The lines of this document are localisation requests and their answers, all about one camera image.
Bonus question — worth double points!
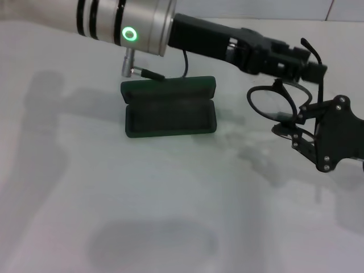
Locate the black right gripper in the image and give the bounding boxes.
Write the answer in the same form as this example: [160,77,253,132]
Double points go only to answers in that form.
[277,61,364,173]

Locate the green glasses case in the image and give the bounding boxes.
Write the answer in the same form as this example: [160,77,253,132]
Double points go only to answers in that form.
[121,76,218,139]

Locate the black glasses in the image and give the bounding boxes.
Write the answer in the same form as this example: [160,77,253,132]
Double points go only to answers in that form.
[246,38,328,143]

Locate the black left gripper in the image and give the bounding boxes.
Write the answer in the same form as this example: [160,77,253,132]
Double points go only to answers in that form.
[167,13,285,76]

